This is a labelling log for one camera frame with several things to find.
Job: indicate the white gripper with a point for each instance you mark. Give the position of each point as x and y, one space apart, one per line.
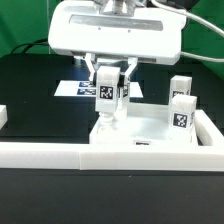
151 35

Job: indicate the white square table top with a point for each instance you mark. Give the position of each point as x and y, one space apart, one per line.
145 124

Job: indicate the white sheet with markers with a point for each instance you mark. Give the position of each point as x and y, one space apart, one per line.
87 89

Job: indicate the white U-shaped obstacle fence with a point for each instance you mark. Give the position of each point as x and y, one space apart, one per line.
204 153

